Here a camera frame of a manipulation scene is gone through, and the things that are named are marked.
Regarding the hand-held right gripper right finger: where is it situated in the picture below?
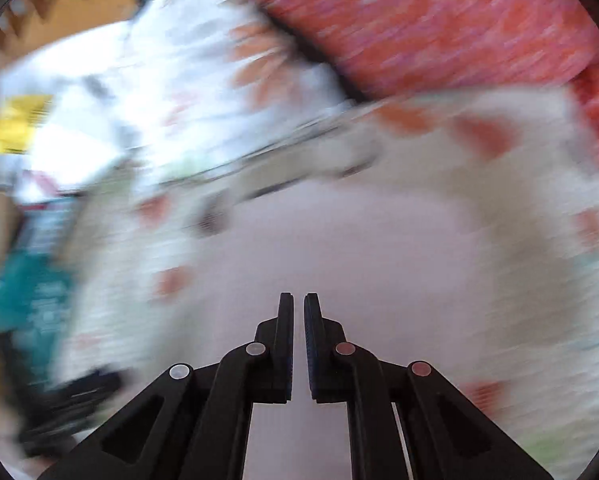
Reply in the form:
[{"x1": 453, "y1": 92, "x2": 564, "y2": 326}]
[{"x1": 303, "y1": 292, "x2": 555, "y2": 480}]

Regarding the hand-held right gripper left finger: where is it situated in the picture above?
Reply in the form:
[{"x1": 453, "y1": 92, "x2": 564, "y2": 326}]
[{"x1": 40, "y1": 292, "x2": 294, "y2": 480}]

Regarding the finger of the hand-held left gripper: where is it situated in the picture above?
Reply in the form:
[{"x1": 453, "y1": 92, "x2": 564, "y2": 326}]
[{"x1": 50, "y1": 368, "x2": 130, "y2": 407}]

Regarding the pale pink small garment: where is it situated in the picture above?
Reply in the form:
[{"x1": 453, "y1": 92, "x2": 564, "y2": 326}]
[{"x1": 180, "y1": 182, "x2": 485, "y2": 480}]

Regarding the teal box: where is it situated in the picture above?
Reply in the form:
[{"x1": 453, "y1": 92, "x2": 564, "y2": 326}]
[{"x1": 0, "y1": 195, "x2": 81, "y2": 397}]

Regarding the white paper bag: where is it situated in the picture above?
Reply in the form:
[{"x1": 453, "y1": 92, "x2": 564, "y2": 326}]
[{"x1": 0, "y1": 35, "x2": 146, "y2": 202}]

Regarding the yellow plastic bag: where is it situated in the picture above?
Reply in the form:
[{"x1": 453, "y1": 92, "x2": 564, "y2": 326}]
[{"x1": 0, "y1": 95, "x2": 53, "y2": 157}]

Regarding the quilted patchwork blanket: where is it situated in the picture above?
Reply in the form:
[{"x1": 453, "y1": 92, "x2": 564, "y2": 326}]
[{"x1": 54, "y1": 85, "x2": 599, "y2": 480}]

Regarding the white floral pillow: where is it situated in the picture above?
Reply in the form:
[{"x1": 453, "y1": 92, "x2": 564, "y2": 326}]
[{"x1": 80, "y1": 0, "x2": 361, "y2": 177}]

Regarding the orange floral sheet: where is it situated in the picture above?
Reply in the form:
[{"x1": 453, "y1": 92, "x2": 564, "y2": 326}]
[{"x1": 257, "y1": 0, "x2": 599, "y2": 172}]

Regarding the wooden staircase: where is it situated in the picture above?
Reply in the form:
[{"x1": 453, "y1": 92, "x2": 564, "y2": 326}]
[{"x1": 0, "y1": 0, "x2": 156, "y2": 97}]

